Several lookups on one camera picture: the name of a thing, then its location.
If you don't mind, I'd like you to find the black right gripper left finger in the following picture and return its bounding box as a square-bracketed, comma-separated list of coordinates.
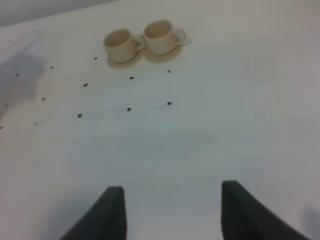
[62, 186, 127, 240]

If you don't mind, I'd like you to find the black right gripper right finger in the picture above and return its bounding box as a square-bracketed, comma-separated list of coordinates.
[220, 180, 320, 240]

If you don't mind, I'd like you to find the left beige cup saucer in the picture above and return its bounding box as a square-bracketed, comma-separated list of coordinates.
[106, 50, 145, 69]

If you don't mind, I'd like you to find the beige cup saucer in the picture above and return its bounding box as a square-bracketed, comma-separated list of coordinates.
[144, 38, 184, 64]
[106, 50, 145, 69]

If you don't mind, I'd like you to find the right beige cup saucer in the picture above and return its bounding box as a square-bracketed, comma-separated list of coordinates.
[144, 38, 184, 64]

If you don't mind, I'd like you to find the left beige teacup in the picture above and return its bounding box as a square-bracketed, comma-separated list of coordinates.
[103, 29, 146, 64]

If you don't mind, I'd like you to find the beige teacup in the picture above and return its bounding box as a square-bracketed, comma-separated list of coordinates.
[143, 20, 187, 56]
[103, 29, 146, 64]

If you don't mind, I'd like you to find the right beige teacup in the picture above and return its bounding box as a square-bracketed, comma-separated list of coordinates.
[143, 20, 187, 56]

